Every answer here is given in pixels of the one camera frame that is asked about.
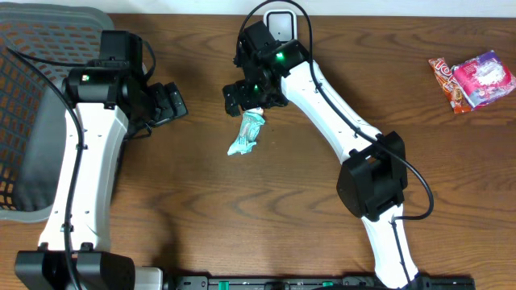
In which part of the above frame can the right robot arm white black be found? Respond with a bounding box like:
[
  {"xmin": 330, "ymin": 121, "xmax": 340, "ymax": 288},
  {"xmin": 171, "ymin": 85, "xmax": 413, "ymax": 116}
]
[{"xmin": 223, "ymin": 21, "xmax": 418, "ymax": 289}]

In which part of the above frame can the teal snack packet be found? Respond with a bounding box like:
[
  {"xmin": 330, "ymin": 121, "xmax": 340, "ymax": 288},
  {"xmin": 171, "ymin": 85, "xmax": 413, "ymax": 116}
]
[{"xmin": 227, "ymin": 110, "xmax": 265, "ymax": 155}]

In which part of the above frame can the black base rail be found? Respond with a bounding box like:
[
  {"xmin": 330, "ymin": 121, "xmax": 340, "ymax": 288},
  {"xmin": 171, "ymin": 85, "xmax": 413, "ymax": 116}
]
[{"xmin": 162, "ymin": 275, "xmax": 476, "ymax": 290}]

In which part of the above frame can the red orange candy bar wrapper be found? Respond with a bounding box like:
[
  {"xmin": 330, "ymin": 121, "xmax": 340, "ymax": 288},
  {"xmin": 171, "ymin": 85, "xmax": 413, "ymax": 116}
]
[{"xmin": 428, "ymin": 57, "xmax": 472, "ymax": 114}]

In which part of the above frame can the small orange snack packet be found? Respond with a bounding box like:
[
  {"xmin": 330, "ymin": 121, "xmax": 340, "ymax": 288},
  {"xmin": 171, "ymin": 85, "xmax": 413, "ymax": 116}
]
[{"xmin": 246, "ymin": 107, "xmax": 264, "ymax": 115}]

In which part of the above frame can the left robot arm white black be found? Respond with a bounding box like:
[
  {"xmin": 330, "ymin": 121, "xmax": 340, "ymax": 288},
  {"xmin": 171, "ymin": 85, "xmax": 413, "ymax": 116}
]
[{"xmin": 15, "ymin": 30, "xmax": 188, "ymax": 290}]

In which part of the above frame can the purple red snack bag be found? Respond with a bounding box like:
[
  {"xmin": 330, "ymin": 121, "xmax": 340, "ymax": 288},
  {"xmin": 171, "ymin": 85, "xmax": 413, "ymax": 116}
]
[{"xmin": 451, "ymin": 50, "xmax": 515, "ymax": 110}]

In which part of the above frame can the dark grey plastic basket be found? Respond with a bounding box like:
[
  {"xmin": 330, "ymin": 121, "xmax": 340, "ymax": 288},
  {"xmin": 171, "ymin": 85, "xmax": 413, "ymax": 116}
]
[{"xmin": 1, "ymin": 2, "xmax": 114, "ymax": 223}]

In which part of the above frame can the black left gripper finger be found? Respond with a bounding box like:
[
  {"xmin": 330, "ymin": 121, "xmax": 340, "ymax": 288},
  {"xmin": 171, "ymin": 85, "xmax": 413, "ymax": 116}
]
[
  {"xmin": 152, "ymin": 111, "xmax": 189, "ymax": 126},
  {"xmin": 164, "ymin": 82, "xmax": 188, "ymax": 117}
]

